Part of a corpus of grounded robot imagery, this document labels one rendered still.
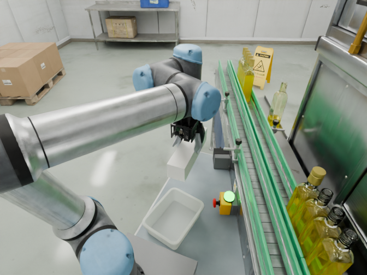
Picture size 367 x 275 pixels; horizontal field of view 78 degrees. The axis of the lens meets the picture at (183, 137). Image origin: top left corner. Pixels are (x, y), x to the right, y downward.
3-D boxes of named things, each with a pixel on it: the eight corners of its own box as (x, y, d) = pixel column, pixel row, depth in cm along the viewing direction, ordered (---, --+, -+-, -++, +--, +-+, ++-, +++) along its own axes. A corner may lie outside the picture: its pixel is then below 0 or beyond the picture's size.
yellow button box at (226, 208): (235, 216, 97) (238, 205, 93) (218, 215, 97) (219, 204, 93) (233, 202, 103) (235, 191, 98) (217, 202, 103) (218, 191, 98)
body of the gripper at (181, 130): (170, 139, 71) (168, 106, 64) (180, 125, 78) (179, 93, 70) (193, 144, 69) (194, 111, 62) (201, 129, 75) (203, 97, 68)
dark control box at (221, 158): (228, 169, 119) (230, 158, 114) (213, 169, 119) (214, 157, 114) (226, 159, 125) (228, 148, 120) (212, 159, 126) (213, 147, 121)
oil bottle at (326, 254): (324, 293, 63) (361, 258, 50) (303, 292, 63) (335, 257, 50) (315, 271, 67) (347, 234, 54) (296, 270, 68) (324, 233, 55)
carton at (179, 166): (167, 177, 75) (166, 163, 71) (191, 136, 93) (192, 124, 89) (184, 181, 73) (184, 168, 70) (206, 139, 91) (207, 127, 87)
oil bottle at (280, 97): (278, 128, 127) (292, 84, 111) (268, 128, 126) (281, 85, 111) (275, 123, 131) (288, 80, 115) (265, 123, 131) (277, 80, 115)
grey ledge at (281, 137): (319, 233, 87) (330, 216, 80) (296, 232, 87) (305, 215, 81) (262, 108, 162) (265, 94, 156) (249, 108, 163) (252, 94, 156)
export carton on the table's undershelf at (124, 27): (107, 37, 529) (104, 18, 505) (114, 33, 564) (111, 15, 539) (133, 38, 522) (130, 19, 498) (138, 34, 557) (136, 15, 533)
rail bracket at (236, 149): (237, 165, 104) (242, 142, 96) (222, 164, 104) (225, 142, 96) (236, 159, 107) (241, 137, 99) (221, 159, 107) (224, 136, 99)
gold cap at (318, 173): (313, 175, 66) (318, 164, 64) (323, 183, 64) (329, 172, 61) (304, 179, 65) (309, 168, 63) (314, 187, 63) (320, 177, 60)
